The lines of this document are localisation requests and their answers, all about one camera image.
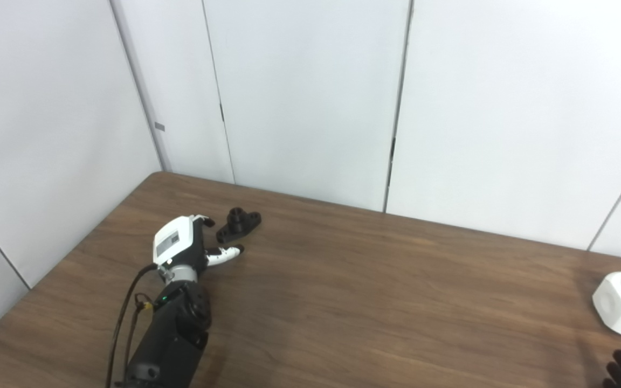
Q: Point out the black flanged holder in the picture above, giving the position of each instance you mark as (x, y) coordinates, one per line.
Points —
(237, 226)

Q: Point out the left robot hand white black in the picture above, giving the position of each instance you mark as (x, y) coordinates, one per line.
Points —
(173, 240)

